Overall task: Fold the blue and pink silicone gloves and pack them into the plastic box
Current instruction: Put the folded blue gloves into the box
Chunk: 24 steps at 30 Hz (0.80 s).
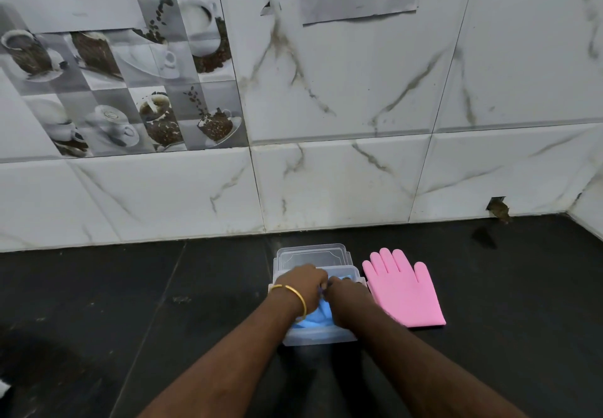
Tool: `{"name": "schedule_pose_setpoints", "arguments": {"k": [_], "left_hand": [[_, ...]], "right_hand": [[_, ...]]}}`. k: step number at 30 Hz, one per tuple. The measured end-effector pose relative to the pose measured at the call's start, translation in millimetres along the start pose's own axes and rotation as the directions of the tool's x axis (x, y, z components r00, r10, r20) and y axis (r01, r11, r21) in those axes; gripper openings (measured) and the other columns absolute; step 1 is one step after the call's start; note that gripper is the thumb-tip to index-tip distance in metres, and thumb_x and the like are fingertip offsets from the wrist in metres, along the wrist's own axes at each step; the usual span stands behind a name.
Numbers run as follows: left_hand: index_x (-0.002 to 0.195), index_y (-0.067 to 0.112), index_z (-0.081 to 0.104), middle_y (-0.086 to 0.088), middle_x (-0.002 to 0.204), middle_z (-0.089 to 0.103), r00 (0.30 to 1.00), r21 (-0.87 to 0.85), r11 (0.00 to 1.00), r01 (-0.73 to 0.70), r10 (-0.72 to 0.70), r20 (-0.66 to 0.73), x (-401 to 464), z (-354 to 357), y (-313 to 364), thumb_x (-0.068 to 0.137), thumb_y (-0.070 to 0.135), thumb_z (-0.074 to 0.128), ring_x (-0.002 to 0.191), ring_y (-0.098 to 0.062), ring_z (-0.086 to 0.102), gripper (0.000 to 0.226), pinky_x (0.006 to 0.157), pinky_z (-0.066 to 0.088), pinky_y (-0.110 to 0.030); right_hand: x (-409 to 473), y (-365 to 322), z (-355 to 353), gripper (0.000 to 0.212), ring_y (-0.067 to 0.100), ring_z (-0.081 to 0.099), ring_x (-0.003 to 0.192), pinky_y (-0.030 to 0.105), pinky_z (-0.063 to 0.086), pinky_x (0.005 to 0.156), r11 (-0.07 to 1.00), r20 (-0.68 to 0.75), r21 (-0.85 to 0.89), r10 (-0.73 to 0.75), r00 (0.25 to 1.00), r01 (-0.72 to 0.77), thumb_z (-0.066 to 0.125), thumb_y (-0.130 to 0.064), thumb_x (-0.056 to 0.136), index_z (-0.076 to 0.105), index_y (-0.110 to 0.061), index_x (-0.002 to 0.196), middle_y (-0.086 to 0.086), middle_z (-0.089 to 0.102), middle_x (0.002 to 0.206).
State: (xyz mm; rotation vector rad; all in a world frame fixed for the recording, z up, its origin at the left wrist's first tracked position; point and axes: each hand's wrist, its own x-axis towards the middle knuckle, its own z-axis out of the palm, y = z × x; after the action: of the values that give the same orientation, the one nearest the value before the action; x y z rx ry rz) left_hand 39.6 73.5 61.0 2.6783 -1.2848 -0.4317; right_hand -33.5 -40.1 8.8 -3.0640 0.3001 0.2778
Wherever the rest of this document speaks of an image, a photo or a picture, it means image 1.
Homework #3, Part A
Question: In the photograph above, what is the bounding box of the person's right hand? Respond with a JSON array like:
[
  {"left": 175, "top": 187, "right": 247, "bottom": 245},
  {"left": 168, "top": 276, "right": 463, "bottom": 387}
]
[{"left": 325, "top": 276, "right": 378, "bottom": 331}]

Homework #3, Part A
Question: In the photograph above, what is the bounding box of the person's left hand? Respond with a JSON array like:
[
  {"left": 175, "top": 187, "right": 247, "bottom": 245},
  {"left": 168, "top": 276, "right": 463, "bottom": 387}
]
[{"left": 275, "top": 263, "right": 329, "bottom": 312}]

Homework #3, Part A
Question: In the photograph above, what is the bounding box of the blue rubber glove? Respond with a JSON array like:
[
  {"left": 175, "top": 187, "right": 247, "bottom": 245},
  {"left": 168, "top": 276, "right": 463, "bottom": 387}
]
[{"left": 294, "top": 269, "right": 360, "bottom": 330}]

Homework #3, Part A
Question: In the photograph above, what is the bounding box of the person's left forearm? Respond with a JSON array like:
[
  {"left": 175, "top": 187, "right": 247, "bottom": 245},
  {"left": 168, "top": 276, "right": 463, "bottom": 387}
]
[{"left": 137, "top": 286, "right": 307, "bottom": 418}]

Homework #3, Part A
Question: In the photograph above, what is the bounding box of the person's right forearm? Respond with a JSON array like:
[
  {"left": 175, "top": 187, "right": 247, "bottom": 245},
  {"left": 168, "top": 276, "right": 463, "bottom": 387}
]
[{"left": 340, "top": 311, "right": 528, "bottom": 418}]

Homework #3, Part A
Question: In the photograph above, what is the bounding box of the clear plastic lid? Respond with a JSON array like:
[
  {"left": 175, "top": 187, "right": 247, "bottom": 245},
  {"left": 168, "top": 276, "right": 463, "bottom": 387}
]
[{"left": 275, "top": 243, "right": 353, "bottom": 276}]

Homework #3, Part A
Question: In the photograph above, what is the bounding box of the gold bangle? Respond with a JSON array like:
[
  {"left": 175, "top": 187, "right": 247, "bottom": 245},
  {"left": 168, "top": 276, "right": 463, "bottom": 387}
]
[{"left": 269, "top": 284, "right": 308, "bottom": 318}]

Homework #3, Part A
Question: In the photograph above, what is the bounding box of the clear plastic container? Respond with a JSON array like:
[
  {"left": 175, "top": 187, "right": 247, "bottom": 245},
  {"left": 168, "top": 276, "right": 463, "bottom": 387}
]
[{"left": 269, "top": 264, "right": 368, "bottom": 347}]

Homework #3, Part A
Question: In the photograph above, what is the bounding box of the pink rubber glove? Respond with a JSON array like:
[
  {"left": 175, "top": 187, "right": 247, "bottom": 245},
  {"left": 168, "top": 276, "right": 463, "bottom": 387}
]
[{"left": 362, "top": 247, "right": 447, "bottom": 328}]

